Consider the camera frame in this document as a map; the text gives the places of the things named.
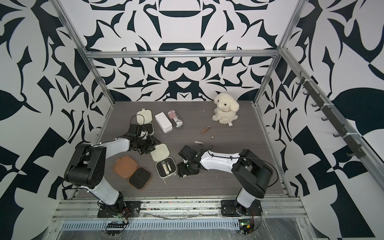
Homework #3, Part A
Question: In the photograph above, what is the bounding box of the electronics board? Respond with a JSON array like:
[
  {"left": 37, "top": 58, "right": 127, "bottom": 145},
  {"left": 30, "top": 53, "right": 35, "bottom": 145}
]
[
  {"left": 105, "top": 222, "right": 127, "bottom": 236},
  {"left": 239, "top": 219, "right": 255, "bottom": 235}
]

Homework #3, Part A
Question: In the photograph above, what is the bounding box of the flag pattern can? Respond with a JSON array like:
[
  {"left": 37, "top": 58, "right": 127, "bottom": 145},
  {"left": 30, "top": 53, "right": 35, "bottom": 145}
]
[{"left": 167, "top": 110, "right": 184, "bottom": 128}]

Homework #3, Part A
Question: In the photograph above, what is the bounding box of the cream case far left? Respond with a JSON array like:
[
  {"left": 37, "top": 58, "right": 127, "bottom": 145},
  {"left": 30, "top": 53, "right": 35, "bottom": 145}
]
[{"left": 136, "top": 109, "right": 154, "bottom": 136}]

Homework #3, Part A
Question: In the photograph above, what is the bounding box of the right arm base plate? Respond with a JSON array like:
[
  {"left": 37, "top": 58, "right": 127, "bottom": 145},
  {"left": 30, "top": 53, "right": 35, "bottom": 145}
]
[{"left": 221, "top": 200, "right": 263, "bottom": 217}]

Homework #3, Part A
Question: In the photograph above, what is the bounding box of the left electronics board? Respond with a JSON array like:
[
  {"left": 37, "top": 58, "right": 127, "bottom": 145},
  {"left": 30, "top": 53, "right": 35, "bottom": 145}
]
[{"left": 105, "top": 222, "right": 127, "bottom": 236}]

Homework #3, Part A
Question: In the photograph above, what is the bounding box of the wall hook rack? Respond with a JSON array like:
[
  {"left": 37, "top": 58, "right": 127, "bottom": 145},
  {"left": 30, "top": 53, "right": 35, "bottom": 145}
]
[{"left": 297, "top": 73, "right": 366, "bottom": 159}]

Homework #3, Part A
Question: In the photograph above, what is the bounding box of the brown nail clipper case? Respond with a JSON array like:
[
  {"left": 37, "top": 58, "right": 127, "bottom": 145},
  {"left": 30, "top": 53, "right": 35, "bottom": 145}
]
[{"left": 113, "top": 156, "right": 152, "bottom": 191}]

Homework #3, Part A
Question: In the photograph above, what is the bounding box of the cream nail clipper case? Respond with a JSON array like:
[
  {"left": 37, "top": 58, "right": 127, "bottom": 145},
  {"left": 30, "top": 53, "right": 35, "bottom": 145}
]
[{"left": 150, "top": 144, "right": 178, "bottom": 179}]

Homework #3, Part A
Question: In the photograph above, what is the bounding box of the white rectangular box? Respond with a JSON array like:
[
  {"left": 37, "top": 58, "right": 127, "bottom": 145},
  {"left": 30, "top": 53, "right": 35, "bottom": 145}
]
[{"left": 155, "top": 112, "right": 173, "bottom": 134}]

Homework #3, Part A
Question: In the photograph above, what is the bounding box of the brown nail file tool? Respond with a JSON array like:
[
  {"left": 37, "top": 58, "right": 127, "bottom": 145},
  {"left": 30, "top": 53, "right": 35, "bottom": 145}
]
[{"left": 201, "top": 126, "right": 211, "bottom": 134}]

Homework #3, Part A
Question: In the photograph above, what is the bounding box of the white plush dog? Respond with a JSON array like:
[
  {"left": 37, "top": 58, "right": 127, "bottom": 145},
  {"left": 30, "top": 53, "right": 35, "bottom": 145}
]
[{"left": 212, "top": 93, "right": 240, "bottom": 126}]

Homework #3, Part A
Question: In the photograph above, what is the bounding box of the cream large nail clipper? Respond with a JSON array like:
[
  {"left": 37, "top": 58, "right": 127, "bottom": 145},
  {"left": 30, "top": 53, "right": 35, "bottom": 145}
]
[{"left": 162, "top": 162, "right": 169, "bottom": 175}]

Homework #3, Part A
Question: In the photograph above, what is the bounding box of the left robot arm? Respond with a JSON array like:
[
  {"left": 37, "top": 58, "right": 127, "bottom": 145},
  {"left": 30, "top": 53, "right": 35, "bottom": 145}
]
[{"left": 64, "top": 123, "right": 160, "bottom": 213}]

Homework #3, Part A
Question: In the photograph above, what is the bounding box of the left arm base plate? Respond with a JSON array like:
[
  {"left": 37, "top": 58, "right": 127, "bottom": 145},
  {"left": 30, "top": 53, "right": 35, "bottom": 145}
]
[{"left": 97, "top": 201, "right": 142, "bottom": 219}]

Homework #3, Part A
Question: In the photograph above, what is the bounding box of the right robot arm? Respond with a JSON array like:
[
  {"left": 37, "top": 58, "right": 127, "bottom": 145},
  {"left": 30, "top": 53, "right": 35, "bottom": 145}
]
[{"left": 178, "top": 145, "right": 276, "bottom": 217}]

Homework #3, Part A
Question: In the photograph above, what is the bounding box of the right electronics board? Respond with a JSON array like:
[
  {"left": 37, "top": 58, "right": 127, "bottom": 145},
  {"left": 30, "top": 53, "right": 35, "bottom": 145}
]
[{"left": 239, "top": 219, "right": 255, "bottom": 235}]

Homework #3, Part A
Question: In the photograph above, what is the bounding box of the aluminium front rail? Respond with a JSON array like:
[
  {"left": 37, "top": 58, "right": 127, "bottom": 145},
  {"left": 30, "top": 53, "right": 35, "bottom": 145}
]
[{"left": 52, "top": 195, "right": 309, "bottom": 221}]

